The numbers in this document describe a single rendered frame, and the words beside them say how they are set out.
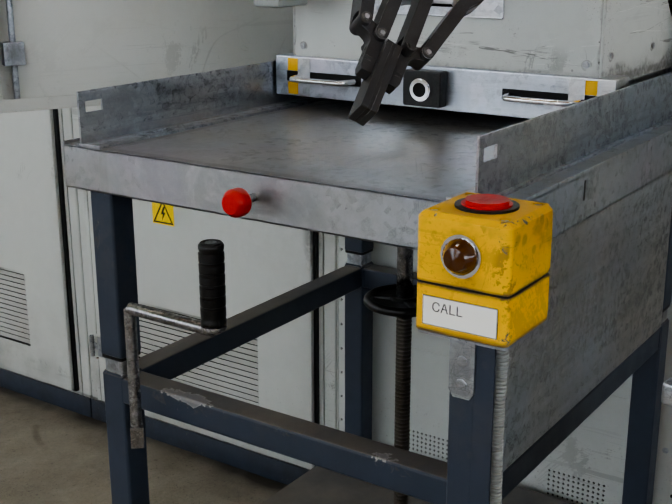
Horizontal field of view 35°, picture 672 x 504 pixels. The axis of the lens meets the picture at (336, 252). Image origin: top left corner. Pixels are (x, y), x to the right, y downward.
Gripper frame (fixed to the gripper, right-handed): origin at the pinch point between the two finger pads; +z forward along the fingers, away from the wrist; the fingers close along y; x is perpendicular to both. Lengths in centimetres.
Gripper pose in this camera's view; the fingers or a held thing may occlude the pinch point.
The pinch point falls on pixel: (375, 82)
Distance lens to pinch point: 91.1
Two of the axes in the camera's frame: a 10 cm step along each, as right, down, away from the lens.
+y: 8.7, 4.4, 2.3
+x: -3.8, 2.8, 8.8
